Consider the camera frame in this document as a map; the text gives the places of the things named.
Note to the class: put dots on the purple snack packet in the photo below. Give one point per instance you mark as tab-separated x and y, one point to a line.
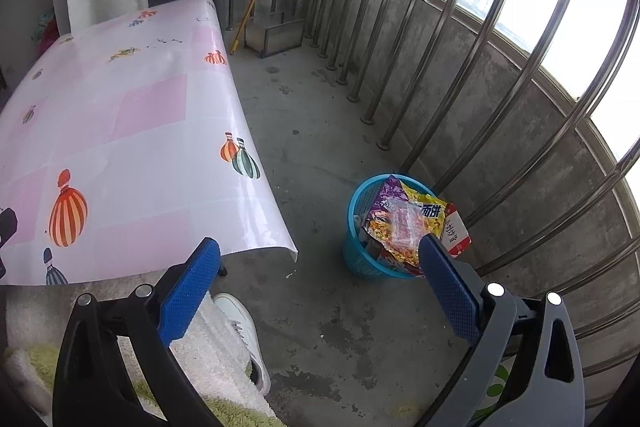
387	194

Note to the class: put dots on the white pink printed tablecloth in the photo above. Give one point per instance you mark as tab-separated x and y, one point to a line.
140	117

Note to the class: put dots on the white shoe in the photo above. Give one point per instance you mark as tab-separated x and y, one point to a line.
245	322

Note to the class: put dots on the pile of colourful clothes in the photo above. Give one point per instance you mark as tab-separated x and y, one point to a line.
45	32

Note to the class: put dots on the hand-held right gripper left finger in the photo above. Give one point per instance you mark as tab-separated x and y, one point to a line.
190	287

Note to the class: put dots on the red white snack bag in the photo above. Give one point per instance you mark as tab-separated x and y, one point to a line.
455	232

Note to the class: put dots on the clear plastic packet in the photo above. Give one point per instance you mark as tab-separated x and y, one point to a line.
405	224

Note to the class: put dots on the green white slipper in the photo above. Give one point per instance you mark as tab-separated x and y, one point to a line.
495	387

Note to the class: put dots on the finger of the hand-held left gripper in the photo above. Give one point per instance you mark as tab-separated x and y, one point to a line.
6	227

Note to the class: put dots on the metal balcony railing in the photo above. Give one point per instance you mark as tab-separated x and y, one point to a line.
384	141

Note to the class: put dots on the bright yellow snack packet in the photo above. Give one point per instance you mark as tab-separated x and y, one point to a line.
425	207

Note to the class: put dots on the metal dustpan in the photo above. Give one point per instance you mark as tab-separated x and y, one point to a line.
280	39

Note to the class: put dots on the blue plastic mesh basket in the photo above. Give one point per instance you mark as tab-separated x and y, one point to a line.
357	252

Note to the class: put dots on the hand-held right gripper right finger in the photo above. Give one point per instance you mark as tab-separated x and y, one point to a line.
450	292

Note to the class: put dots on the fluffy white green robe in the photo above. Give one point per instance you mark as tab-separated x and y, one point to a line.
220	357

